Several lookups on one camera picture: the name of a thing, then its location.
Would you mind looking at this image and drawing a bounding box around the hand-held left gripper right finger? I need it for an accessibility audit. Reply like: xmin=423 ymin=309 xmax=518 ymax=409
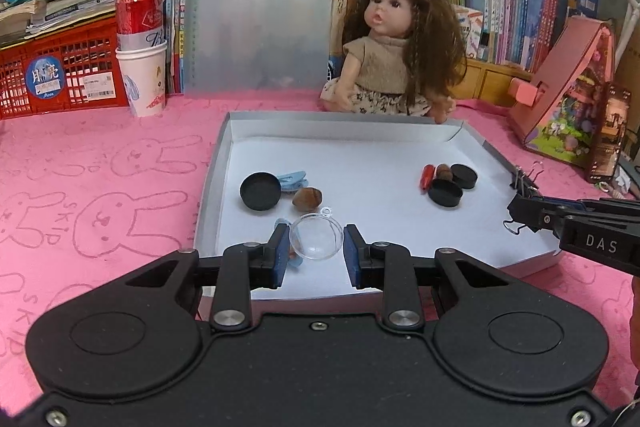
xmin=341 ymin=224 xmax=512 ymax=333

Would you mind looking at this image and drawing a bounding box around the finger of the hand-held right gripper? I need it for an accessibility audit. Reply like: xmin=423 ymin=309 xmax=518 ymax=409
xmin=541 ymin=196 xmax=640 ymax=215
xmin=519 ymin=196 xmax=569 ymax=234

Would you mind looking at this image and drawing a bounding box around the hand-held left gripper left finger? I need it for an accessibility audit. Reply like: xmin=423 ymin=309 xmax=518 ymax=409
xmin=124 ymin=224 xmax=292 ymax=333

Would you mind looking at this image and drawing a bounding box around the blue toothed hair clip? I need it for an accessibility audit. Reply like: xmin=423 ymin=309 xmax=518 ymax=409
xmin=273 ymin=217 xmax=302 ymax=271

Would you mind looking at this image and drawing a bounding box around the large black binder clip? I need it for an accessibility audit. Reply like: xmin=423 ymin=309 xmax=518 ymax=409
xmin=502 ymin=194 xmax=538 ymax=236

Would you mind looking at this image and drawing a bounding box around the clear plastic half ball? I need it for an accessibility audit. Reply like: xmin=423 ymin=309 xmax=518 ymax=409
xmin=288 ymin=206 xmax=345 ymax=262

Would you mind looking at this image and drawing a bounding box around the wide black round lid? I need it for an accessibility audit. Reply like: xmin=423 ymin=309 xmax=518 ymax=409
xmin=239 ymin=172 xmax=282 ymax=212

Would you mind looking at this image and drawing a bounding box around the blue oval hair clip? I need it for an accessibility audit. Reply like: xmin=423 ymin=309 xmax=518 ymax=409
xmin=277 ymin=170 xmax=309 ymax=193

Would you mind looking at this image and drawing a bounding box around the small black round cap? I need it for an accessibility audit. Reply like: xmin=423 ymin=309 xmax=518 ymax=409
xmin=427 ymin=178 xmax=464 ymax=209
xmin=449 ymin=163 xmax=479 ymax=190

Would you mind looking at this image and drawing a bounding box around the red plastic cone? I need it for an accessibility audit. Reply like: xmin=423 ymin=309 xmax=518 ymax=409
xmin=419 ymin=164 xmax=437 ymax=197

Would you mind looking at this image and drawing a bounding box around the silver cardboard box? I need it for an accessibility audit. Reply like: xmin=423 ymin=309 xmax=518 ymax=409
xmin=192 ymin=110 xmax=562 ymax=304

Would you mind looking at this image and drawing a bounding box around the small black binder clip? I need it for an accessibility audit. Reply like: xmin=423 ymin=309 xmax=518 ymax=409
xmin=510 ymin=160 xmax=546 ymax=196

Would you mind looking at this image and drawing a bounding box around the pink toy house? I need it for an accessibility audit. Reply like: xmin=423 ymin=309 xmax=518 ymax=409
xmin=506 ymin=15 xmax=617 ymax=168

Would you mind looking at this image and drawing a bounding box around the wooden drawer box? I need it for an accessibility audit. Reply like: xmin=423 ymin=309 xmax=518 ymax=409
xmin=449 ymin=56 xmax=534 ymax=108

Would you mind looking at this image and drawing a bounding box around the pink rabbit-print towel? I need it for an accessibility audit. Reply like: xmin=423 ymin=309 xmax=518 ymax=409
xmin=0 ymin=93 xmax=640 ymax=414

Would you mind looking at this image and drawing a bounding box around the white pipe stand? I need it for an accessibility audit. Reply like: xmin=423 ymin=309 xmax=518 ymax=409
xmin=613 ymin=0 xmax=640 ymax=68

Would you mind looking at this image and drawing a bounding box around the doll with brown hair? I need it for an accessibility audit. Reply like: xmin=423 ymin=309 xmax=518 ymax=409
xmin=320 ymin=0 xmax=469 ymax=126

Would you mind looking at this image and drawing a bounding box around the white paper cup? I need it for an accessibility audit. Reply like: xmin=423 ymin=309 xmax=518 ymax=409
xmin=114 ymin=40 xmax=169 ymax=118

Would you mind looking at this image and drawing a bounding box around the translucent clipboard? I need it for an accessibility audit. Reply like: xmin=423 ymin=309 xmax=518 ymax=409
xmin=181 ymin=0 xmax=337 ymax=98

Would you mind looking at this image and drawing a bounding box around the large red plastic basket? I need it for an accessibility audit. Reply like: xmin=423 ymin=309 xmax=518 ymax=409
xmin=0 ymin=13 xmax=132 ymax=121

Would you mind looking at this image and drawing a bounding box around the red drink can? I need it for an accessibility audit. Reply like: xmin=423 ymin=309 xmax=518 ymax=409
xmin=114 ymin=0 xmax=166 ymax=53

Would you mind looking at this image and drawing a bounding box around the white coiled cable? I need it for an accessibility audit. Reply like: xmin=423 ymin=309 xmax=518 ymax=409
xmin=599 ymin=168 xmax=640 ymax=204

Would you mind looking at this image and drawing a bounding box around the dark wooden picture frame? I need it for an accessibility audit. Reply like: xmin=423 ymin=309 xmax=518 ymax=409
xmin=584 ymin=81 xmax=634 ymax=184

